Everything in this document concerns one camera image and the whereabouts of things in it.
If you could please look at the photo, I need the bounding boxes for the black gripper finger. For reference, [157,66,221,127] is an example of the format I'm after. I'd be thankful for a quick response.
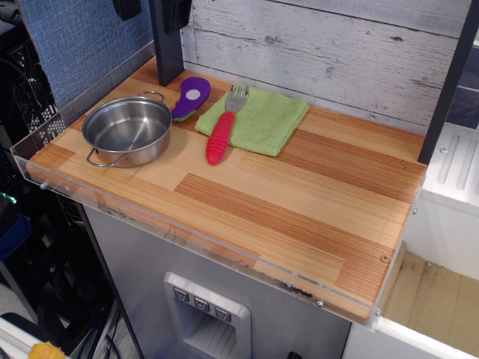
[161,0,192,35]
[112,0,141,21]

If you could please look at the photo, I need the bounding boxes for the red handled metal fork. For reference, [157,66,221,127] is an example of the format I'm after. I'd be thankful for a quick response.
[206,85,249,165]

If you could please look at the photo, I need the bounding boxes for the blue fabric panel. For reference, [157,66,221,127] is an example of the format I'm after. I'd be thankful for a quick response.
[17,1,153,112]

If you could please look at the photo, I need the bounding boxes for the purple toy eggplant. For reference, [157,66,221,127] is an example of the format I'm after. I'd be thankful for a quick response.
[171,76,211,122]

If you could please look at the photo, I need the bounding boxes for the small steel pot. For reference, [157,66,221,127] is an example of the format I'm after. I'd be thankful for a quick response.
[82,91,173,168]

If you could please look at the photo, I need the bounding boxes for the black plastic crate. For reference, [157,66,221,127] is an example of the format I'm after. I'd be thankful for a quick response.
[0,7,67,147]

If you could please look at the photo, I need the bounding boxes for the green microfibre cloth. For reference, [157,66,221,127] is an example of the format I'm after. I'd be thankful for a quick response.
[195,88,309,156]

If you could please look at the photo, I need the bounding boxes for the clear acrylic table guard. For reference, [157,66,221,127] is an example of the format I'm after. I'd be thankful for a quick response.
[10,40,422,333]

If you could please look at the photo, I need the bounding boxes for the grey ice dispenser panel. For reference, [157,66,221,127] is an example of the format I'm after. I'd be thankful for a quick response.
[163,271,252,358]

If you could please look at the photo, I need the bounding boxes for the silver toy fridge front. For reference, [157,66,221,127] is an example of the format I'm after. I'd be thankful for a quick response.
[86,209,350,358]

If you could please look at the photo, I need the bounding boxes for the white toy sink unit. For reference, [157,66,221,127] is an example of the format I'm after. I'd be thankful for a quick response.
[344,123,478,358]

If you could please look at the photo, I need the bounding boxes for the black left vertical post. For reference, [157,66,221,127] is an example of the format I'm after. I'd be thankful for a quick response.
[149,0,184,87]

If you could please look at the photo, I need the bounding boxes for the black vertical post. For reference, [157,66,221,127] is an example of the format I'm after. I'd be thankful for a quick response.
[418,0,478,165]
[149,0,184,87]

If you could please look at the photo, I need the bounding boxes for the black right vertical post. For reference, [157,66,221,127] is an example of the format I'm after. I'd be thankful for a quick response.
[418,0,478,165]

